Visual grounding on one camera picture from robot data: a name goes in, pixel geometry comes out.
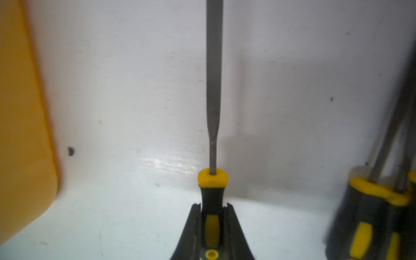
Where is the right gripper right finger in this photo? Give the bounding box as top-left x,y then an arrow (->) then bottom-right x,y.
223,203 -> 255,260

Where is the yellow plastic storage tray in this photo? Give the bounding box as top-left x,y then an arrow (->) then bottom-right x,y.
1,1 -> 59,243

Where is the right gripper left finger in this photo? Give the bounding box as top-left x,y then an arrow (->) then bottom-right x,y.
171,204 -> 202,260

